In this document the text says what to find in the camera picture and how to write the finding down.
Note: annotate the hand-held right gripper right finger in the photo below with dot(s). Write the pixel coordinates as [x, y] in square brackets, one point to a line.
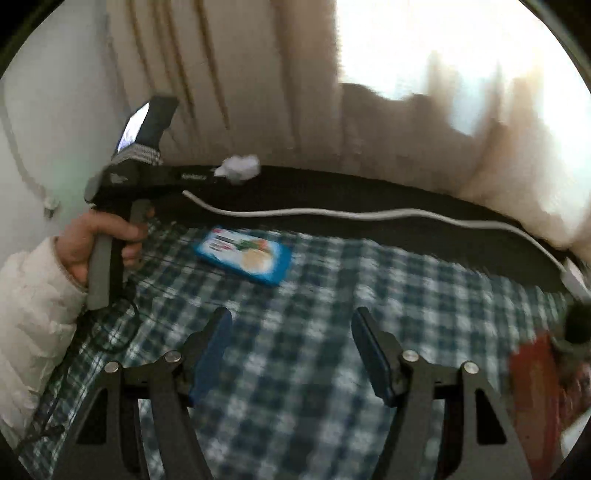
[371, 355]

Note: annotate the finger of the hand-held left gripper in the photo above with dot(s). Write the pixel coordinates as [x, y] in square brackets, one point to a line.
[201, 177]

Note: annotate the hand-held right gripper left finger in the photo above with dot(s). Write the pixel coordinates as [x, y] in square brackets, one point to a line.
[214, 355]

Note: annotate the white paper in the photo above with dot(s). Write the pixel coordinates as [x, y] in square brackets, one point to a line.
[240, 167]

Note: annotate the red cardboard box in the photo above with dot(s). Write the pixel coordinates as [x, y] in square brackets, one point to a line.
[535, 392]

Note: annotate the person's left forearm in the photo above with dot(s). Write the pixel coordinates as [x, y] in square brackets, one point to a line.
[32, 332]

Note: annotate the person's left hand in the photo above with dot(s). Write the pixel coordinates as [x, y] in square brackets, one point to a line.
[78, 244]

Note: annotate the green plaid cloth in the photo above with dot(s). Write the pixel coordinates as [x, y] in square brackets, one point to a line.
[300, 323]

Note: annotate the blue snack packet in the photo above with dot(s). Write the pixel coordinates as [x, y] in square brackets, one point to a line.
[244, 256]

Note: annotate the cream curtain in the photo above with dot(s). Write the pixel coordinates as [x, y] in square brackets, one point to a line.
[277, 83]

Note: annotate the white power strip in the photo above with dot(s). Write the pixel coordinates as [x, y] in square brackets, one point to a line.
[575, 277]

